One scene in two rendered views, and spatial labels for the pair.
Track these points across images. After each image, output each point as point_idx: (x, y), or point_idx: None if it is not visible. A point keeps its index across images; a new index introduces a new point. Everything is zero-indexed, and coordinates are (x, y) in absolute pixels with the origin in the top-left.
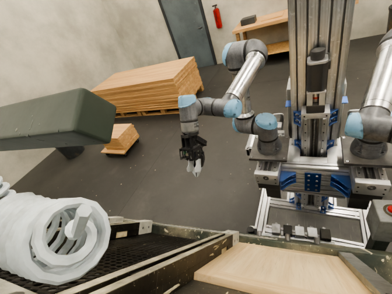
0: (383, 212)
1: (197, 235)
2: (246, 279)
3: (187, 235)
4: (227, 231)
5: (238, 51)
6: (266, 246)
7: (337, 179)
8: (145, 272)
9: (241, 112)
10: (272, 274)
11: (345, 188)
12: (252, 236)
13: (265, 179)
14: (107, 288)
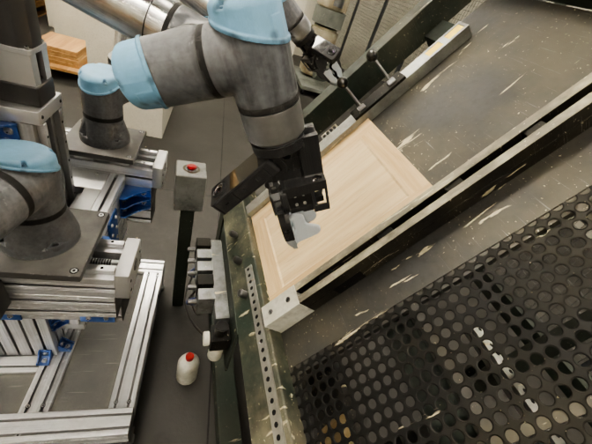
0: (195, 173)
1: (290, 399)
2: (401, 173)
3: (299, 428)
4: (283, 306)
5: None
6: (266, 275)
7: (131, 195)
8: (530, 119)
9: None
10: (364, 183)
11: (141, 198)
12: (256, 293)
13: (136, 268)
14: (577, 87)
